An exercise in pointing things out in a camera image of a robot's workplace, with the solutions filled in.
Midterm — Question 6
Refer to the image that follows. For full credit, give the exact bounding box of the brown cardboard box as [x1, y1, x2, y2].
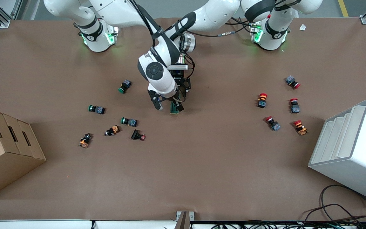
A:
[0, 106, 47, 200]

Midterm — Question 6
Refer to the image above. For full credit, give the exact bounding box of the green mushroom pushbutton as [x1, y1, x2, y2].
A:
[88, 105, 105, 115]
[118, 80, 132, 94]
[121, 117, 138, 127]

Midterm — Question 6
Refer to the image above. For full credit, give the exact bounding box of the white table edge rail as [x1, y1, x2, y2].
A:
[0, 219, 177, 229]

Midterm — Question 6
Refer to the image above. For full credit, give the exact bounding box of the black base cable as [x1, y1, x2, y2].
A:
[226, 17, 256, 32]

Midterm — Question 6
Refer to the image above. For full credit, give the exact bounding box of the white slotted bin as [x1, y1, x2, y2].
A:
[308, 98, 366, 205]

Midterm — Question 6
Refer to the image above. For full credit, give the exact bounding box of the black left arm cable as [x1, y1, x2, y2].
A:
[188, 19, 260, 38]

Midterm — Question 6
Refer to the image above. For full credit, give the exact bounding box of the black looped cable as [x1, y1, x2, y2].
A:
[320, 184, 366, 223]

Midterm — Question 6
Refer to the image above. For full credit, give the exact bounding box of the metal table edge bracket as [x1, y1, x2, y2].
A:
[174, 211, 194, 229]

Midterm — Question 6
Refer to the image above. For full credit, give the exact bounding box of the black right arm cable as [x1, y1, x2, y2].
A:
[127, 0, 165, 38]

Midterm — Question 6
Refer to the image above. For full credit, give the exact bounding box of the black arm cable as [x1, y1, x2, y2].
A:
[127, 0, 165, 38]
[188, 19, 260, 38]

